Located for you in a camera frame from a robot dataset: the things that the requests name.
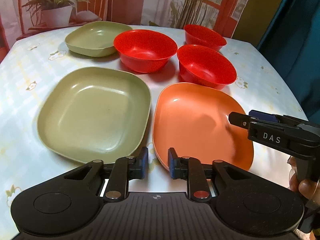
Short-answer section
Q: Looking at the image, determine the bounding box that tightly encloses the teal fabric chair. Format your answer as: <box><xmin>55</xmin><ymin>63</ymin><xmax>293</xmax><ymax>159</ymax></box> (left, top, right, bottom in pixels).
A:
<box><xmin>258</xmin><ymin>0</ymin><xmax>319</xmax><ymax>123</ymax></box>

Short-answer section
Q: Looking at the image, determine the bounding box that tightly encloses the orange square plate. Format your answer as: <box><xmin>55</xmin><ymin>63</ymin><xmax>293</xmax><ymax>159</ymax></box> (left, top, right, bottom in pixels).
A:
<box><xmin>152</xmin><ymin>83</ymin><xmax>254</xmax><ymax>170</ymax></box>

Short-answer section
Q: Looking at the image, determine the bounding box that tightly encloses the person's right hand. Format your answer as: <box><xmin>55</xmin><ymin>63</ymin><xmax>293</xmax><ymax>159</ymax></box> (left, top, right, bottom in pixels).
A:
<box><xmin>287</xmin><ymin>156</ymin><xmax>319</xmax><ymax>205</ymax></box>

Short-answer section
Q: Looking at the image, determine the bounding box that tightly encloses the large green square plate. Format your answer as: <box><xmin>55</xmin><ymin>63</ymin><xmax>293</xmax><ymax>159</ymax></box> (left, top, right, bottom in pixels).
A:
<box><xmin>37</xmin><ymin>67</ymin><xmax>152</xmax><ymax>163</ymax></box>

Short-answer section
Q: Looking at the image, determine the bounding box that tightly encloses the small green square plate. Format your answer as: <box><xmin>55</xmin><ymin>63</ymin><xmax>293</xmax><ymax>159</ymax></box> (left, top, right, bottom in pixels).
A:
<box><xmin>65</xmin><ymin>21</ymin><xmax>132</xmax><ymax>57</ymax></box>

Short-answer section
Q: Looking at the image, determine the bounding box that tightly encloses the red bowl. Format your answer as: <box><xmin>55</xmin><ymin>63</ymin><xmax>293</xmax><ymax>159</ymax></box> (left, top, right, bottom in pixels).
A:
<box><xmin>113</xmin><ymin>29</ymin><xmax>178</xmax><ymax>74</ymax></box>
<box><xmin>183</xmin><ymin>24</ymin><xmax>227</xmax><ymax>51</ymax></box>
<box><xmin>177</xmin><ymin>44</ymin><xmax>237</xmax><ymax>90</ymax></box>

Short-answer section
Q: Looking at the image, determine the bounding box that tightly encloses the printed backdrop curtain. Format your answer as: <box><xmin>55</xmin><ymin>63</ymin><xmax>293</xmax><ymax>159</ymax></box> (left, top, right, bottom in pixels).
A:
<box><xmin>0</xmin><ymin>0</ymin><xmax>293</xmax><ymax>55</ymax></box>

